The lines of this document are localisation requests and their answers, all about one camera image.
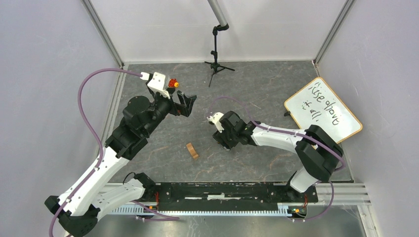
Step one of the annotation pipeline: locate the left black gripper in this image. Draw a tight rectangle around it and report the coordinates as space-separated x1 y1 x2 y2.
143 87 196 136

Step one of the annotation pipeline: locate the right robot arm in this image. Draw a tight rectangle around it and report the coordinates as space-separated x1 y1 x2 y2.
207 111 344 201

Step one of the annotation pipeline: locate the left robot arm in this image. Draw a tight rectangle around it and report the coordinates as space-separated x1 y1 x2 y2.
45 91 197 237

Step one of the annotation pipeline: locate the red toy brick car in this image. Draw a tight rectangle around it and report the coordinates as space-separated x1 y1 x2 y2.
168 78 179 88

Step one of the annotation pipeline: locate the brown wooden arch block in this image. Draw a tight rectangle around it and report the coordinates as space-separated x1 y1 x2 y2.
186 143 199 160

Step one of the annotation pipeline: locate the black tripod stand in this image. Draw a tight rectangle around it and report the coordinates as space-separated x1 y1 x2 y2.
204 24 235 87

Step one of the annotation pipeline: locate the grey overhead pole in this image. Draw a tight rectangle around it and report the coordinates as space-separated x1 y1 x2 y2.
208 0 229 31

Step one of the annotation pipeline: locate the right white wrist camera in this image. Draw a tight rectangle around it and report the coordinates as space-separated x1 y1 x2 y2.
207 112 224 133

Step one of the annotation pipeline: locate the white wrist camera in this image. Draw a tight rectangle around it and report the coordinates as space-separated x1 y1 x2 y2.
140 72 171 99
207 112 224 133

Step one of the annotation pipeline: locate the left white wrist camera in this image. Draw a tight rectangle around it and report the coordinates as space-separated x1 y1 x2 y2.
140 72 171 99

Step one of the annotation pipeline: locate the white whiteboard wooden frame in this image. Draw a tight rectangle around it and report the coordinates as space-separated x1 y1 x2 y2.
284 77 363 143

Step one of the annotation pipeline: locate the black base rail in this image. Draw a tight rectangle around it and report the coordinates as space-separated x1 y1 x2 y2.
140 182 318 211

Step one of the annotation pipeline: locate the white cable comb strip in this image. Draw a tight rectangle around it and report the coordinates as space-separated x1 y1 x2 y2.
110 203 303 218

